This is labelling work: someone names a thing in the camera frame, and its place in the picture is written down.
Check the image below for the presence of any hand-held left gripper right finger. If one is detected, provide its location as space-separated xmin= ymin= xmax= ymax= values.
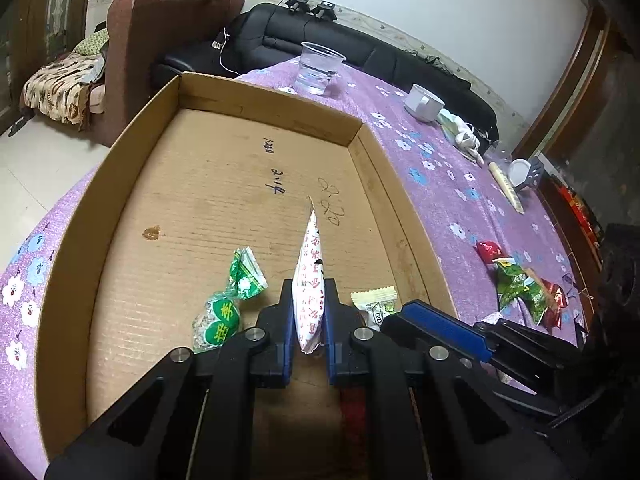
xmin=322 ymin=280 xmax=576 ymax=480

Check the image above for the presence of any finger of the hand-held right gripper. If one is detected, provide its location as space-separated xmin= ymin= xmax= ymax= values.
xmin=380 ymin=300 xmax=587 ymax=392
xmin=491 ymin=360 xmax=568 ymax=420

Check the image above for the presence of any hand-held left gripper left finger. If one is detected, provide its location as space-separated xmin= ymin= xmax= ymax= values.
xmin=44 ymin=277 xmax=296 ymax=480

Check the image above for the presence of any cream small candy packet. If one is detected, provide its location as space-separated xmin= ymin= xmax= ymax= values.
xmin=350 ymin=286 xmax=401 ymax=332

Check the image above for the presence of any shiny red snack packet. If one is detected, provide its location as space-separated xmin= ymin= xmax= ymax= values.
xmin=542 ymin=282 xmax=569 ymax=329

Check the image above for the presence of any white red-print snack packet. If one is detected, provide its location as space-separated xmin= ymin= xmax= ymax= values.
xmin=291 ymin=195 xmax=327 ymax=357

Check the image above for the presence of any green pea snack packet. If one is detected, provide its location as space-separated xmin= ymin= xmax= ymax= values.
xmin=495 ymin=257 xmax=548 ymax=326

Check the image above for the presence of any brown cardboard box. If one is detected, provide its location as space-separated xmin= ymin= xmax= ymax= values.
xmin=34 ymin=72 xmax=458 ymax=463

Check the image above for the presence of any green round snack packet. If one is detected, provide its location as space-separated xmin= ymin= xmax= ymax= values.
xmin=191 ymin=246 xmax=268 ymax=353

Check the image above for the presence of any dark red snack packet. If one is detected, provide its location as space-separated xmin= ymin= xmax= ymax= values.
xmin=339 ymin=387 xmax=368 ymax=480

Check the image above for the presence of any clear biscuit packet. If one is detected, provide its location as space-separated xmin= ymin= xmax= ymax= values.
xmin=520 ymin=266 xmax=548 ymax=293

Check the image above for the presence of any red picture snack packet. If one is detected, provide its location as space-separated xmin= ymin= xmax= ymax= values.
xmin=475 ymin=240 xmax=503 ymax=263

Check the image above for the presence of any purple floral tablecloth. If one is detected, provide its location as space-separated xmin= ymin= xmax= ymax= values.
xmin=0 ymin=55 xmax=601 ymax=480

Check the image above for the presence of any cream tube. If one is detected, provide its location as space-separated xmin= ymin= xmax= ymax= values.
xmin=487 ymin=161 xmax=526 ymax=215

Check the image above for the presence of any white jar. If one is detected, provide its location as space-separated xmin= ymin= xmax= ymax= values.
xmin=506 ymin=159 xmax=532 ymax=188

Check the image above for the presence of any white crumpled cloth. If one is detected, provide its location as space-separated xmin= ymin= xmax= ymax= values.
xmin=452 ymin=127 xmax=486 ymax=165

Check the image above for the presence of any pale green cloth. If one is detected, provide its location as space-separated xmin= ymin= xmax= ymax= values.
xmin=436 ymin=109 xmax=463 ymax=141

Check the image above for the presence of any white mug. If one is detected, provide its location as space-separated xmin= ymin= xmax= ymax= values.
xmin=404 ymin=83 xmax=446 ymax=123

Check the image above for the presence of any clear plastic cup with water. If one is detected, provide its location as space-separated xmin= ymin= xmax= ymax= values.
xmin=294 ymin=41 xmax=347 ymax=96

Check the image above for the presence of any black leather sofa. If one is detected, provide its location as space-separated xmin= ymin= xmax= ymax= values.
xmin=152 ymin=2 xmax=501 ymax=143

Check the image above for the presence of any maroon armchair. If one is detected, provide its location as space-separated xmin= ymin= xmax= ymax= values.
xmin=90 ymin=0 xmax=246 ymax=148

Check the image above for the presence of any floral blanket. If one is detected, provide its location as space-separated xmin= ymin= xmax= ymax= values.
xmin=21 ymin=52 xmax=108 ymax=126

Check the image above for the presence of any green patterned cushion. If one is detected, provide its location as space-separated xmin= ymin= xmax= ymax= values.
xmin=74 ymin=27 xmax=110 ymax=56

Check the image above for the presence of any wooden cabinet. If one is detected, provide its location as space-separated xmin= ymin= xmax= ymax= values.
xmin=0 ymin=0 xmax=96 ymax=136

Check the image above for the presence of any wooden door frame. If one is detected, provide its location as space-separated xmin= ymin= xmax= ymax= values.
xmin=512 ymin=0 xmax=623 ymax=161

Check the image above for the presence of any white cable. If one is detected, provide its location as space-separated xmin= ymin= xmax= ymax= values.
xmin=215 ymin=25 xmax=241 ymax=78

